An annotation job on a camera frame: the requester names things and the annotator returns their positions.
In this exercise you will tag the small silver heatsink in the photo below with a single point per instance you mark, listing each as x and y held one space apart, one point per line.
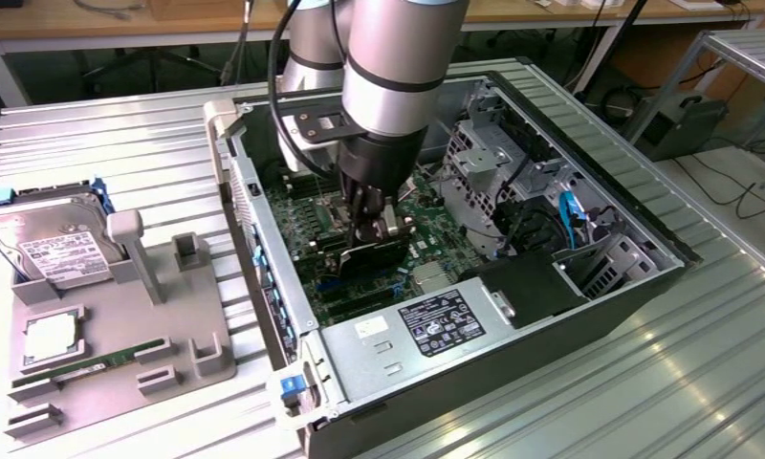
433 277

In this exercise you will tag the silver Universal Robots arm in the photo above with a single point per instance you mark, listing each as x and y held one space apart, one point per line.
395 62

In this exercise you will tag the silver CPU chip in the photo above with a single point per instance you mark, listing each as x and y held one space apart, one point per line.
53 337

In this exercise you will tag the grey computer tower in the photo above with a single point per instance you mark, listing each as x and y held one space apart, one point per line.
683 129

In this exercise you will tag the metal drive cage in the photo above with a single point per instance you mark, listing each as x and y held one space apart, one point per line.
479 158

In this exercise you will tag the grey printed parts rack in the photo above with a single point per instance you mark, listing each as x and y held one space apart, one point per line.
115 325

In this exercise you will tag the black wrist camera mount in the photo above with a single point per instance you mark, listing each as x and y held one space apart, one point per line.
305 125

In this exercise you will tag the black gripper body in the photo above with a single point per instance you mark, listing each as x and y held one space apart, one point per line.
383 158

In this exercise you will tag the black low-profile graphics card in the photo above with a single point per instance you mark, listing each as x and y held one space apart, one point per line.
373 258

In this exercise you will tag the silver hard disk drive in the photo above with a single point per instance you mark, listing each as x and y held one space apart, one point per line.
51 239

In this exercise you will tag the aluminium frame table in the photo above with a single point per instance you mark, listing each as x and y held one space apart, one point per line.
745 52

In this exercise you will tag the black office chair base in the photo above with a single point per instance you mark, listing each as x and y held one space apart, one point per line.
153 57

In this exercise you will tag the green RAM stick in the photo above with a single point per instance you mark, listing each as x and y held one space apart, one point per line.
101 358

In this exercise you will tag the black plastic air shroud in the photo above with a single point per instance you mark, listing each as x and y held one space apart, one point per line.
523 287

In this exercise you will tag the blue case latch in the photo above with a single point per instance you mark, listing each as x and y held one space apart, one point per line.
293 387

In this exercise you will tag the wooden desk white legs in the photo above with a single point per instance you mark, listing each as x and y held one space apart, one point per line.
69 21

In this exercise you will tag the black open PC case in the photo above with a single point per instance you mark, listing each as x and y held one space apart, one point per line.
484 373

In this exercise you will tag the grey power supply unit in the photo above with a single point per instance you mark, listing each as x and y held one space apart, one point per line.
369 354

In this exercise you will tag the brown cardboard box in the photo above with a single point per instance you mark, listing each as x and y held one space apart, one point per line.
191 8

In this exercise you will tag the green motherboard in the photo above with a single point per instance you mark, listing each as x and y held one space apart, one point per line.
433 229

